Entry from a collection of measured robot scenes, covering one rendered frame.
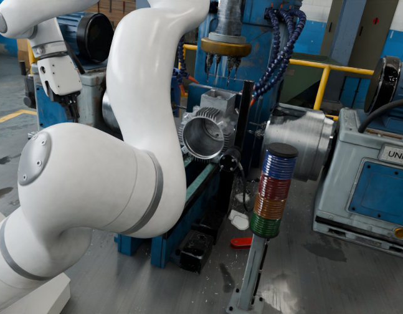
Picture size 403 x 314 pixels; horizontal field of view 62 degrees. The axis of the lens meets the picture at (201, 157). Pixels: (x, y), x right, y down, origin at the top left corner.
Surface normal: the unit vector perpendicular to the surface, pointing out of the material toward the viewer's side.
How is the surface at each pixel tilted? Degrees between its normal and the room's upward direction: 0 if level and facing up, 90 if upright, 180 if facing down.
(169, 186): 57
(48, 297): 45
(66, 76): 69
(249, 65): 90
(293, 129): 51
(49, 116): 90
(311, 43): 90
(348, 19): 90
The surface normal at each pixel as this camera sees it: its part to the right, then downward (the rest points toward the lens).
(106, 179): 0.74, 0.04
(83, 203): 0.42, 0.51
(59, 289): 0.77, -0.52
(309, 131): -0.20, -0.29
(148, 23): 0.25, -0.33
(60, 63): 0.88, -0.14
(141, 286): 0.11, -0.90
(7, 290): 0.09, 0.66
